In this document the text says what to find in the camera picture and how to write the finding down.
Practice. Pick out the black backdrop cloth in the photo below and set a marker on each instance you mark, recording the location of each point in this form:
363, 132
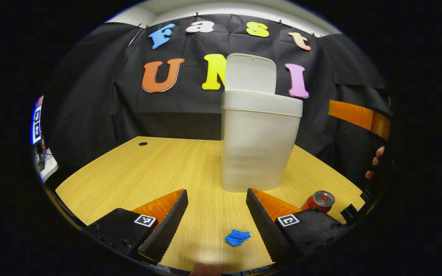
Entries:
159, 115

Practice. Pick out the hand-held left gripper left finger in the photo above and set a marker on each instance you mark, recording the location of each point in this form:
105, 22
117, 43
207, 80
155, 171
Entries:
167, 226

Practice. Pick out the wooden desktop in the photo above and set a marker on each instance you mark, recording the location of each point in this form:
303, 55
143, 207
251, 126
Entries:
148, 180

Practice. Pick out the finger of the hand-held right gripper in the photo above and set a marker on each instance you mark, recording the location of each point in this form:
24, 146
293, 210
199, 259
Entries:
353, 115

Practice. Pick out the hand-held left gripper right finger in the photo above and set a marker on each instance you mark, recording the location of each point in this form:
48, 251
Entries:
265, 226

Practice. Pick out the blue paper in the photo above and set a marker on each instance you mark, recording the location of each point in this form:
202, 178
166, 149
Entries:
237, 237

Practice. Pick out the white garbage bin with lid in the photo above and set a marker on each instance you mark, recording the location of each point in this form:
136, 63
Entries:
257, 145

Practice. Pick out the red pop can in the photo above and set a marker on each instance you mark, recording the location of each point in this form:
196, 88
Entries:
319, 202

